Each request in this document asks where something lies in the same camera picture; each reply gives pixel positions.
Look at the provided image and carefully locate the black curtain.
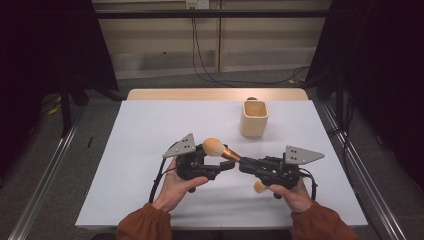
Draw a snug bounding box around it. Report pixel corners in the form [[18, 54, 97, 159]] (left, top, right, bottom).
[[0, 0, 120, 178], [304, 0, 424, 192]]

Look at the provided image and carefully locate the hand-held gripper cable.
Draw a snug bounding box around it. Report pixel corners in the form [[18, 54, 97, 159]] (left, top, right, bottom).
[[148, 156, 178, 204], [298, 167, 318, 202]]

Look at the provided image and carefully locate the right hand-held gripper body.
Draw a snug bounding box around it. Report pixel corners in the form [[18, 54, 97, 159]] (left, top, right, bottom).
[[255, 145, 325, 190]]

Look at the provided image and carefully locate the black floor cable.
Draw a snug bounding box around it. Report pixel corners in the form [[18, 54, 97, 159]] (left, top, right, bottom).
[[327, 96, 355, 169]]

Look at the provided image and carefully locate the right hand-held gripper cable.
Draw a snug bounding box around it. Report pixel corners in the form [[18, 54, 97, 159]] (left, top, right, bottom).
[[298, 167, 318, 202]]

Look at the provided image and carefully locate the white table cover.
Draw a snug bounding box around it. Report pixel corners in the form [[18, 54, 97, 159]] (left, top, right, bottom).
[[75, 99, 368, 230]]

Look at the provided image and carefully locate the white wall socket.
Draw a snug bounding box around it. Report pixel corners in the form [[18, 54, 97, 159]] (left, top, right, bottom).
[[185, 0, 210, 10]]

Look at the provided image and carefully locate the left hand-held gripper cable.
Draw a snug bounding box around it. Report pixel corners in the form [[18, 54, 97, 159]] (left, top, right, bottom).
[[148, 156, 178, 204]]

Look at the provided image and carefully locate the cream square cup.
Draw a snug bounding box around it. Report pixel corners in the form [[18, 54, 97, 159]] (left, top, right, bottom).
[[239, 99, 270, 138]]

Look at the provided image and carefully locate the black horizontal bar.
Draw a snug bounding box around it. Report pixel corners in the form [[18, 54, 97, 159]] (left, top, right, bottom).
[[94, 9, 330, 20]]

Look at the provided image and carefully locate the large makeup brush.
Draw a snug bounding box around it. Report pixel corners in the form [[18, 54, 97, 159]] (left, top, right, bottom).
[[201, 137, 242, 164]]

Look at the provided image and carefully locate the person's right hand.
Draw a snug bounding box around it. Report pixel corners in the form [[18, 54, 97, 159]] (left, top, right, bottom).
[[269, 181, 313, 214]]

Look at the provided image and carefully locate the person's left hand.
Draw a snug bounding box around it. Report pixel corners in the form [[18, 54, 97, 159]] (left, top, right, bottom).
[[152, 159, 209, 213]]

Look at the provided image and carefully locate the metal floor rail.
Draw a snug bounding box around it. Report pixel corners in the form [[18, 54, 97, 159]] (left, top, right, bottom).
[[8, 106, 85, 240], [320, 101, 408, 240]]

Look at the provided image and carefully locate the black stand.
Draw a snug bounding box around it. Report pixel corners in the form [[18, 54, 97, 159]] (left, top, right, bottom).
[[314, 71, 348, 128], [59, 71, 125, 138]]

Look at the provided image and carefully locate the black wall cable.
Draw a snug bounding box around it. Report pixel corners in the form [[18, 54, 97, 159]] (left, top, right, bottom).
[[193, 7, 311, 86], [191, 7, 311, 86]]

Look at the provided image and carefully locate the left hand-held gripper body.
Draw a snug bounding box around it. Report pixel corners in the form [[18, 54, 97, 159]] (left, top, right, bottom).
[[162, 133, 222, 183]]

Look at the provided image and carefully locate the wooden table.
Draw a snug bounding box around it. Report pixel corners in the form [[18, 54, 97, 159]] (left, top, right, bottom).
[[126, 87, 310, 102]]

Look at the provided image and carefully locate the small makeup brush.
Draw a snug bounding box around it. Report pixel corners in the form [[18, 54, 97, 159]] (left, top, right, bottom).
[[253, 180, 269, 194]]

